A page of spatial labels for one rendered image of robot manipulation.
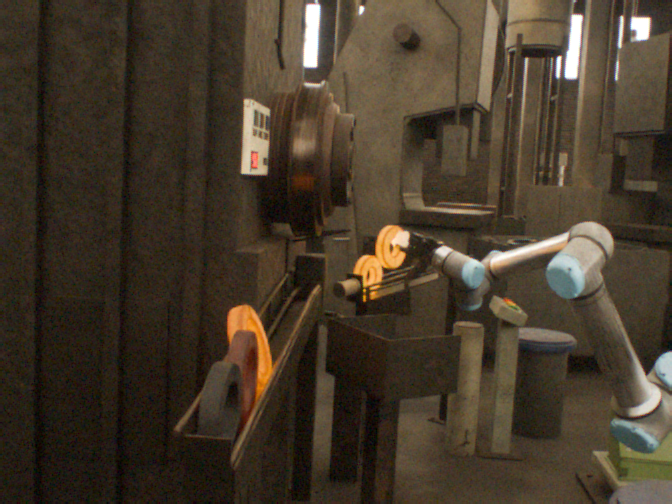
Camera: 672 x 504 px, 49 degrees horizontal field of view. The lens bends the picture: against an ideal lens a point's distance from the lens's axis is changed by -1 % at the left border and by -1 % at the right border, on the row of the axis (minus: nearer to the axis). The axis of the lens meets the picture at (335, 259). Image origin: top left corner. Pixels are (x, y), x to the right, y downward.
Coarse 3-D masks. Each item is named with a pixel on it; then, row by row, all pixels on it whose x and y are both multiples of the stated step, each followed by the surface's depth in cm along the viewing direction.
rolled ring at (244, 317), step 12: (240, 312) 156; (252, 312) 163; (228, 324) 154; (240, 324) 153; (252, 324) 164; (264, 336) 167; (264, 348) 166; (264, 360) 165; (264, 372) 160; (264, 384) 157
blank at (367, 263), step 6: (366, 258) 275; (372, 258) 277; (360, 264) 273; (366, 264) 274; (372, 264) 277; (378, 264) 281; (354, 270) 273; (360, 270) 272; (366, 270) 275; (372, 270) 280; (378, 270) 281; (366, 276) 275; (372, 276) 281; (378, 276) 282; (366, 282) 275; (372, 282) 280; (372, 288) 279; (372, 294) 280
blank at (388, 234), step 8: (384, 232) 266; (392, 232) 268; (384, 240) 265; (392, 240) 269; (376, 248) 266; (384, 248) 265; (384, 256) 266; (392, 256) 270; (400, 256) 274; (384, 264) 268; (392, 264) 270
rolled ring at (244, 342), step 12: (240, 336) 139; (252, 336) 141; (240, 348) 136; (252, 348) 144; (228, 360) 134; (240, 360) 134; (252, 360) 147; (240, 372) 133; (252, 372) 148; (252, 384) 148; (252, 396) 147; (252, 408) 147
